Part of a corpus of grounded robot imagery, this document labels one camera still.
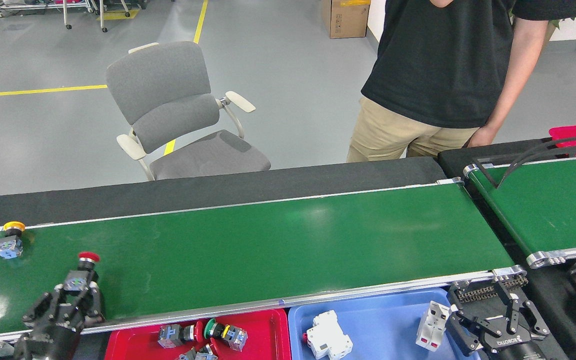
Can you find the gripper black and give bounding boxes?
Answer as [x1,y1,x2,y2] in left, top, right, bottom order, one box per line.
[447,290,551,360]
[14,282,105,360]

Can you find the white circuit breaker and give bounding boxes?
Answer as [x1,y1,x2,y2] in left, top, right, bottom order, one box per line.
[415,300,452,352]
[302,310,354,360]

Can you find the yellow mushroom push button switch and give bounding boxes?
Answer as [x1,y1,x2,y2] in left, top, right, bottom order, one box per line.
[0,221,26,260]

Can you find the black triangular guide frame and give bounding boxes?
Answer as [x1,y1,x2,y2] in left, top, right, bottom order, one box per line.
[472,136,576,189]

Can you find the green mushroom push button switch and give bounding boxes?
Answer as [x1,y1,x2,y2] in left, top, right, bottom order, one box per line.
[203,318,249,352]

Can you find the blue plastic tray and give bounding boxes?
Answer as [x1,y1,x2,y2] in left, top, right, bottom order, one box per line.
[288,287,484,360]

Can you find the short green conveyor belt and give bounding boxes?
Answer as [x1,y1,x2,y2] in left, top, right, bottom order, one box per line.
[463,154,576,270]

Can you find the long green conveyor belt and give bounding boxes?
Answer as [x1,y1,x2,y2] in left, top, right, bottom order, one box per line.
[0,177,528,351]

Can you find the person's left hand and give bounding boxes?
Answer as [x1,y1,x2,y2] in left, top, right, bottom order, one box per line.
[465,125,499,149]

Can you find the grey office chair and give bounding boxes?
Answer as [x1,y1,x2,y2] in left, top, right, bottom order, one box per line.
[105,41,272,182]

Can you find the person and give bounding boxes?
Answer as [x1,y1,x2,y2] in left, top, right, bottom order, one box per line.
[346,0,576,163]

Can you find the white wheeled stand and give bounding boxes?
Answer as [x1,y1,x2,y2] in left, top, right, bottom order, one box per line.
[62,0,141,33]

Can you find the gold plant pot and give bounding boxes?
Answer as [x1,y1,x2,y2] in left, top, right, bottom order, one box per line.
[543,21,560,48]

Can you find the metal shelf rack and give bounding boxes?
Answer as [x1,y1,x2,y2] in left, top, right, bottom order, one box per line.
[0,0,94,16]

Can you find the cardboard box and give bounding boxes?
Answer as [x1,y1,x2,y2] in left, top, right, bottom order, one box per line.
[321,0,371,40]

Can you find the black drive chain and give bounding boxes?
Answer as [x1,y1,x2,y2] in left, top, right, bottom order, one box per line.
[450,274,529,304]

